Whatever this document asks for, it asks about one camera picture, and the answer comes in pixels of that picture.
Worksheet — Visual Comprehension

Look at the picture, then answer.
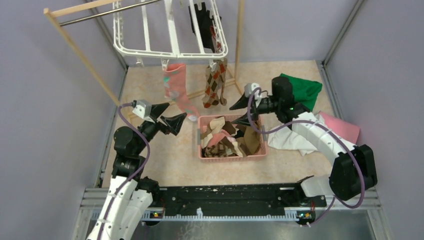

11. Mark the pile of socks in basket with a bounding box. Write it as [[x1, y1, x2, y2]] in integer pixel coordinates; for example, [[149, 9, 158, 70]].
[[200, 115, 264, 159]]

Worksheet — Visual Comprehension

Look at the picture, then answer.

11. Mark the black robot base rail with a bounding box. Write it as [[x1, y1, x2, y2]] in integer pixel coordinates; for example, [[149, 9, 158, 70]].
[[141, 183, 347, 226]]

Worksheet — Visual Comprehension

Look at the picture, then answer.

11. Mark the green shirt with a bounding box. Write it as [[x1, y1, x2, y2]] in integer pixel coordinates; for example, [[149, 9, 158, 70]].
[[280, 73, 323, 111]]

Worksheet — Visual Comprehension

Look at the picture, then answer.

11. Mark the pink plastic basket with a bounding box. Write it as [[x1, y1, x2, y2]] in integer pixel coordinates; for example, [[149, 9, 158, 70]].
[[197, 113, 269, 164]]

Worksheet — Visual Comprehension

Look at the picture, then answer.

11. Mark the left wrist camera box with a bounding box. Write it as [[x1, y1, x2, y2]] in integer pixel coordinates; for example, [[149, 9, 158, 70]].
[[132, 99, 153, 122]]

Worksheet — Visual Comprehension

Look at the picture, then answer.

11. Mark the white cloth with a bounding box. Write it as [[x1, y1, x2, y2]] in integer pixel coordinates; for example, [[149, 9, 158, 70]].
[[267, 127, 317, 156]]

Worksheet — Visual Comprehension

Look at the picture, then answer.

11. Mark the wooden clothes rack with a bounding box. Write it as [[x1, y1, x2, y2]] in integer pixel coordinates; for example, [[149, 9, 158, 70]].
[[43, 0, 246, 120]]

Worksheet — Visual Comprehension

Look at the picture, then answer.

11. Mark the pink sock with teal spots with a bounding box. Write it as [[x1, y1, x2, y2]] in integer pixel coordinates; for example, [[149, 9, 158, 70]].
[[163, 63, 200, 122]]

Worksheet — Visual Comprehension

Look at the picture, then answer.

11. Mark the black hanging sock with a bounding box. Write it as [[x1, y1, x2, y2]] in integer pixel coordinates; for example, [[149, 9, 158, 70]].
[[194, 2, 222, 53]]

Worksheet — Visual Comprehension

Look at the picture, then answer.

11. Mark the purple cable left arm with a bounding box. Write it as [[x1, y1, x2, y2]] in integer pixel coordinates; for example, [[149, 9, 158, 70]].
[[94, 102, 152, 240]]

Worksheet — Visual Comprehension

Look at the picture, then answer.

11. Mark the orange brown argyle sock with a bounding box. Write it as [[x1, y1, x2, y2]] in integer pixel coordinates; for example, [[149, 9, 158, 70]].
[[202, 58, 228, 109]]

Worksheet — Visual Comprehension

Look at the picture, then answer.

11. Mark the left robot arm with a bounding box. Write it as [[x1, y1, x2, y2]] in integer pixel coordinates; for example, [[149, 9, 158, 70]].
[[86, 100, 188, 240]]

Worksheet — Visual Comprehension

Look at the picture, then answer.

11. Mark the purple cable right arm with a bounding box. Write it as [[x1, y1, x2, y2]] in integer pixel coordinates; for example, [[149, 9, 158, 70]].
[[247, 87, 366, 228]]

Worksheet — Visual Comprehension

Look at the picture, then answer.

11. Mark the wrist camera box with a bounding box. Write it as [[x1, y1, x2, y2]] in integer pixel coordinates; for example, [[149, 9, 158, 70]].
[[132, 99, 153, 122], [244, 82, 262, 99]]

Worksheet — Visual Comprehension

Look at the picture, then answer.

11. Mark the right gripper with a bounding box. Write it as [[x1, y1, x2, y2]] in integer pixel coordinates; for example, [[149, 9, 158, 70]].
[[229, 92, 280, 127]]

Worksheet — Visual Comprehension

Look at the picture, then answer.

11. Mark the white plastic clip hanger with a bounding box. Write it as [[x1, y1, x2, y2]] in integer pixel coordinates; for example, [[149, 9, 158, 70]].
[[111, 0, 229, 69]]

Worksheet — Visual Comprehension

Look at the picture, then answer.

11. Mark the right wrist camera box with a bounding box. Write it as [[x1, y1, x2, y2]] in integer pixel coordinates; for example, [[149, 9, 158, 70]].
[[244, 82, 262, 99]]

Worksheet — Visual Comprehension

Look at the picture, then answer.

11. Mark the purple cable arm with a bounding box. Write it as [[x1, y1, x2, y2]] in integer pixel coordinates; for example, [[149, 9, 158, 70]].
[[247, 87, 366, 228], [94, 102, 152, 240]]

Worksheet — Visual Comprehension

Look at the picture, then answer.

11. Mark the pink cloth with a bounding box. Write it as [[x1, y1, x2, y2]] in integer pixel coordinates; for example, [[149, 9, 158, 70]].
[[318, 111, 360, 144]]

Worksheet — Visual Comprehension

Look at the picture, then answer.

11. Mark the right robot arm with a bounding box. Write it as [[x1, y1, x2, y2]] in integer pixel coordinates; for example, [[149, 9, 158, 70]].
[[229, 76, 378, 209]]

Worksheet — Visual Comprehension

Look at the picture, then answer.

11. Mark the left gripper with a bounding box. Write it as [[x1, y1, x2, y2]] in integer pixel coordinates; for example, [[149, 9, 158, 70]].
[[133, 102, 187, 154]]

